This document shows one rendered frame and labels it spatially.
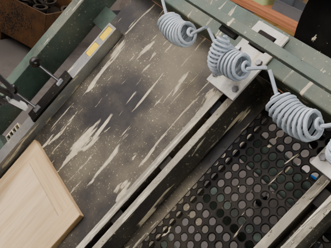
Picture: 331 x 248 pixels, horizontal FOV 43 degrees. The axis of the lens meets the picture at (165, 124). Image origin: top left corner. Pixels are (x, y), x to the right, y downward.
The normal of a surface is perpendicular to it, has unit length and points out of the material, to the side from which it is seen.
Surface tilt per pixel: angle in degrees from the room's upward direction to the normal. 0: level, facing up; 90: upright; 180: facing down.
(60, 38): 90
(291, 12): 90
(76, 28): 90
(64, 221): 54
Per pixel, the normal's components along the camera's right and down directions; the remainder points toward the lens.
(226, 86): -0.52, -0.38
